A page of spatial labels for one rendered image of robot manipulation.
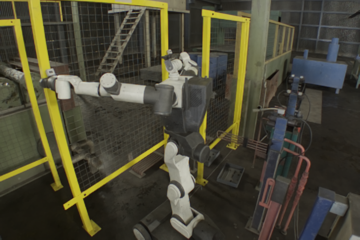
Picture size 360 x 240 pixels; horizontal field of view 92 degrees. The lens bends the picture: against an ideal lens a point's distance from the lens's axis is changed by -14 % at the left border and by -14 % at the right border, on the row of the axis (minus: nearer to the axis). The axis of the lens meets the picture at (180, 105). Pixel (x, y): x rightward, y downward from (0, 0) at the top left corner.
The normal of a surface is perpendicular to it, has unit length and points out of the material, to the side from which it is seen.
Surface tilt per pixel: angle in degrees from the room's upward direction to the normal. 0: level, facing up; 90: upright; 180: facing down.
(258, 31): 90
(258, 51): 90
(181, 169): 76
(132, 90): 50
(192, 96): 89
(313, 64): 90
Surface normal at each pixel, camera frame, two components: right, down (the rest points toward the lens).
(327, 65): -0.59, 0.29
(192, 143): 0.51, -0.52
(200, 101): -0.32, 0.33
